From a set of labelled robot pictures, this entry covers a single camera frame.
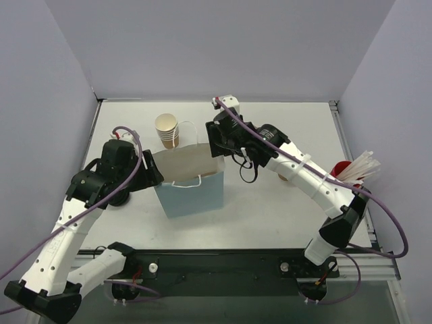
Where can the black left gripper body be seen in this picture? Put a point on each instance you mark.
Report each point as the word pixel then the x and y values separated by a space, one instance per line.
pixel 148 171

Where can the light blue paper bag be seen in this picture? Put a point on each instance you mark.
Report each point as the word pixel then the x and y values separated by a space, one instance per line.
pixel 193 179

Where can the stack of brown paper cups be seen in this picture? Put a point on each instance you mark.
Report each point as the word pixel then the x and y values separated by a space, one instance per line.
pixel 166 126

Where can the brown cup with black lid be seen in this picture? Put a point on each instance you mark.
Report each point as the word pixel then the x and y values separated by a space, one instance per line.
pixel 282 177

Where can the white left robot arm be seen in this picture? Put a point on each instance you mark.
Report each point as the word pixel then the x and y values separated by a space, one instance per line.
pixel 50 288

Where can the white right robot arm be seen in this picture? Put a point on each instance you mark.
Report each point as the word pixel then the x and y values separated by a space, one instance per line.
pixel 343 207

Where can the red straw holder cup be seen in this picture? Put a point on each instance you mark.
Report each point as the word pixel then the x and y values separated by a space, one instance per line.
pixel 339 168

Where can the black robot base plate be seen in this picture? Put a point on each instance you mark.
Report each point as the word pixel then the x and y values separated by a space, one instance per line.
pixel 128 285

